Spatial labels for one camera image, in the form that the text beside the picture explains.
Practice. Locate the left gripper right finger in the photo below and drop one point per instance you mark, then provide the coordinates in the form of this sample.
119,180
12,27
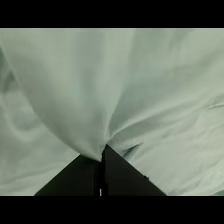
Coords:
126,178

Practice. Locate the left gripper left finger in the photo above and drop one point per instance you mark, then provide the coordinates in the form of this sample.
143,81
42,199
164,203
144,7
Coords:
76,179

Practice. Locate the pale green shirt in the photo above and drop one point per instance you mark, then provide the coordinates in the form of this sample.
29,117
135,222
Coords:
113,93

